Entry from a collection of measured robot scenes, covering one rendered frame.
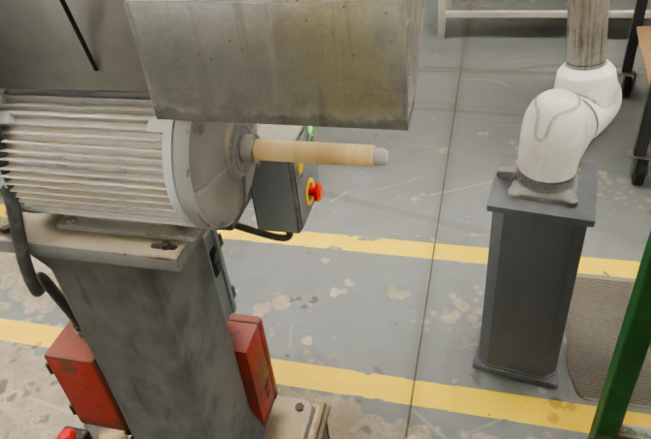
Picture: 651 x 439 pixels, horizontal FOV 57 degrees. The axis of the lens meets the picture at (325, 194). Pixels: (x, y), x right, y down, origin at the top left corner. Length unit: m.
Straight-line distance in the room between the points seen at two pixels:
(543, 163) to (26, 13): 1.25
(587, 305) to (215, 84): 1.96
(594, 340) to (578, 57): 1.04
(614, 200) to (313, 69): 2.46
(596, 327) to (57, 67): 1.98
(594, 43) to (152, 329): 1.29
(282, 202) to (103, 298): 0.38
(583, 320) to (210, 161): 1.79
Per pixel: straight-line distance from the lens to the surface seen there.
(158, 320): 1.11
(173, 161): 0.82
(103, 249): 1.01
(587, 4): 1.71
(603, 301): 2.47
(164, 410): 1.35
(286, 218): 1.23
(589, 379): 2.22
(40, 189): 0.99
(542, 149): 1.63
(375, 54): 0.61
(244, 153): 0.89
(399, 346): 2.22
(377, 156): 0.85
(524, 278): 1.85
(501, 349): 2.09
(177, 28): 0.67
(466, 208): 2.81
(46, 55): 0.90
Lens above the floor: 1.71
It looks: 36 degrees down
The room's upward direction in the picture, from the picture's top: 6 degrees counter-clockwise
